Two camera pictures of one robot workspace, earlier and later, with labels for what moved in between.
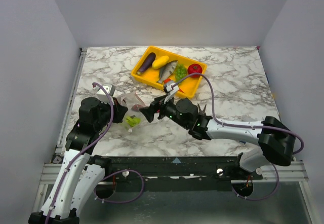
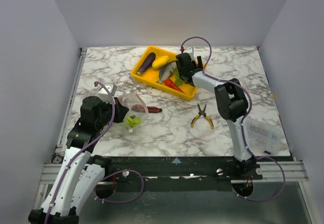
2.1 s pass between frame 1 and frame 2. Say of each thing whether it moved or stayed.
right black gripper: moved
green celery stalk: stayed
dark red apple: stayed
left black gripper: stayed
